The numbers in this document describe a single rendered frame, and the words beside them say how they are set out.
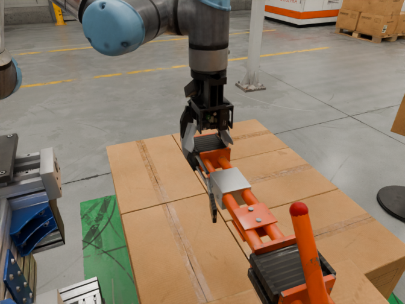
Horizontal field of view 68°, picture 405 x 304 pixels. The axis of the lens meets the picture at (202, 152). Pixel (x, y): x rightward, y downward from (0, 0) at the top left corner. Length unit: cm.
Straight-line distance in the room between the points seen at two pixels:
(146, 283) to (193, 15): 86
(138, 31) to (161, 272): 86
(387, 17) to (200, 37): 707
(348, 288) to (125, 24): 58
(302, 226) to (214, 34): 35
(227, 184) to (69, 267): 149
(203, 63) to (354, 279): 50
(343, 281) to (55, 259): 166
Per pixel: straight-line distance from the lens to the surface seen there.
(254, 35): 400
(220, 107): 59
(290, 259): 48
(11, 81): 94
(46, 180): 89
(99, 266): 190
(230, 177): 60
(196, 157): 66
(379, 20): 752
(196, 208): 133
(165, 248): 119
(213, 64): 57
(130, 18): 46
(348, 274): 68
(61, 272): 195
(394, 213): 242
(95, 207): 226
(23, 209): 94
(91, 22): 47
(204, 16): 55
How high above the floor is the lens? 146
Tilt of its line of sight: 33 degrees down
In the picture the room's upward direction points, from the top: straight up
